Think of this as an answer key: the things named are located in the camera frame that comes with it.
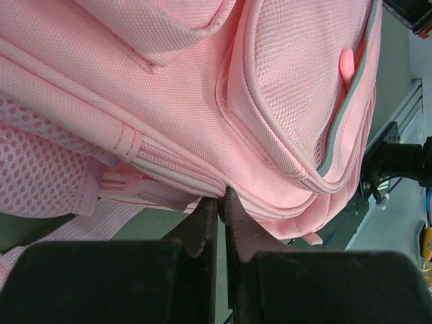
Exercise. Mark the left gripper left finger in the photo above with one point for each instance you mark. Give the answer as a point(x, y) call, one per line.
point(171, 280)

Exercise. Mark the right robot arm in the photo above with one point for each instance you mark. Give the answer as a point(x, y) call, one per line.
point(388, 158)

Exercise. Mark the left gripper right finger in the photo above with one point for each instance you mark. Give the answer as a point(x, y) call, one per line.
point(269, 282)

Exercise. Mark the pink student backpack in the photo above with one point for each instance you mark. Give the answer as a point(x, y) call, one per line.
point(109, 107)

